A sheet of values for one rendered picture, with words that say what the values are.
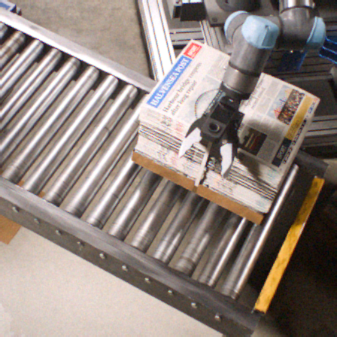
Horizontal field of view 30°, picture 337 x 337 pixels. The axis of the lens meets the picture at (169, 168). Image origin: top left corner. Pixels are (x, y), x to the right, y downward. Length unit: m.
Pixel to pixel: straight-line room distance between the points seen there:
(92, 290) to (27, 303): 0.24
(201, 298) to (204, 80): 0.54
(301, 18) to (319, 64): 0.98
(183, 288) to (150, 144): 0.37
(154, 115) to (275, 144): 0.29
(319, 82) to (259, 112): 1.27
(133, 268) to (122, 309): 0.81
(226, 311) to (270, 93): 0.55
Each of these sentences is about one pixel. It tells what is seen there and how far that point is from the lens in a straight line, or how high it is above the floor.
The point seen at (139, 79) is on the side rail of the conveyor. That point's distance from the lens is 1.85.
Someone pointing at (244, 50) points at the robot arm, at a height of 1.28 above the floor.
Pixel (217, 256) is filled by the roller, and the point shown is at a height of 0.80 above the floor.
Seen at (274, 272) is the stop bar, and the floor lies 0.82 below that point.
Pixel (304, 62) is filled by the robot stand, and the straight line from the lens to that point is 2.37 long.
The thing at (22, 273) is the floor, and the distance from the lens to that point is 2.42.
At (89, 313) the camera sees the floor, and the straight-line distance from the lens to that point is 2.35.
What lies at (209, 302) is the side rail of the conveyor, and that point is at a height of 0.80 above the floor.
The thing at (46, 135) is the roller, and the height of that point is 0.80.
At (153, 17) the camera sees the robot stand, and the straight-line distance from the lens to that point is 2.83.
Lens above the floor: 2.23
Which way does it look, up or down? 58 degrees down
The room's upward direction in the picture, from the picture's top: 12 degrees clockwise
